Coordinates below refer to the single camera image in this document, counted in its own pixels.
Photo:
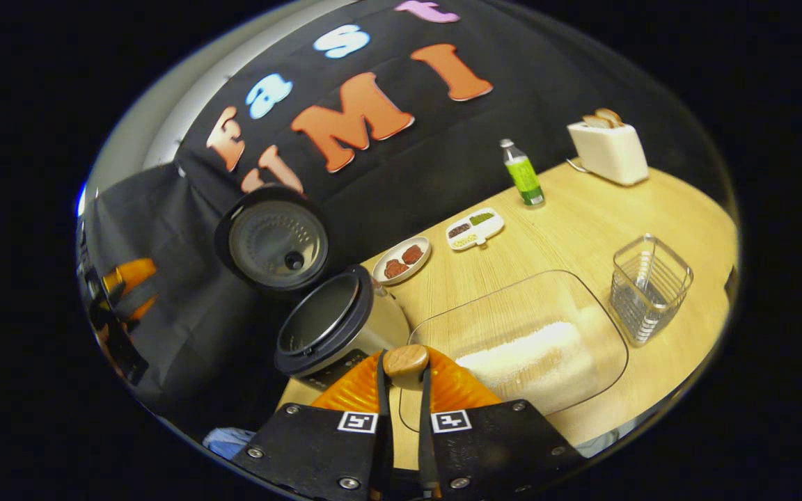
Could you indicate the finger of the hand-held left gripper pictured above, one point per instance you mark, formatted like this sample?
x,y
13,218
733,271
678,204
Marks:
x,y
145,309
136,271

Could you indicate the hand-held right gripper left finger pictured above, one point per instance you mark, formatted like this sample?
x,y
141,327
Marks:
x,y
383,452

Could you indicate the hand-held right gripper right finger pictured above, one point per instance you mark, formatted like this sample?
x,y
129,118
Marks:
x,y
427,452

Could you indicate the wooden spoon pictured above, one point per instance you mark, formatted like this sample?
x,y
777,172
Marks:
x,y
406,360

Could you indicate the black rice cooker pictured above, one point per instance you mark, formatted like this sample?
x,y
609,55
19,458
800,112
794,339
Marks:
x,y
373,327

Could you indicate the clear glass tray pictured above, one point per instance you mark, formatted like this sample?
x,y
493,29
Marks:
x,y
512,299

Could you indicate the white round plate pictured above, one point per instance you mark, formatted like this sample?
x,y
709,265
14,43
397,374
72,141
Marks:
x,y
418,271

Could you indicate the red meat piece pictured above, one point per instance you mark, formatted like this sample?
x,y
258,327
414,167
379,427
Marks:
x,y
395,268
413,254

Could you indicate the white divided bean dish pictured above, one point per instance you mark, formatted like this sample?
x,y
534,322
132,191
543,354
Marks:
x,y
474,229

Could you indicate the green drink bottle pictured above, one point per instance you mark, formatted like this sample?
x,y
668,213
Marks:
x,y
525,177

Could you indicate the black backdrop cloth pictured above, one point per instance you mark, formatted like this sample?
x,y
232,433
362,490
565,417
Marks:
x,y
443,153

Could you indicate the white toaster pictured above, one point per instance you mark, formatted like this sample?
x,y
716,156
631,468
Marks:
x,y
610,153

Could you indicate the toast bread slice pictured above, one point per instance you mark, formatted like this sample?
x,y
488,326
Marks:
x,y
597,122
611,116

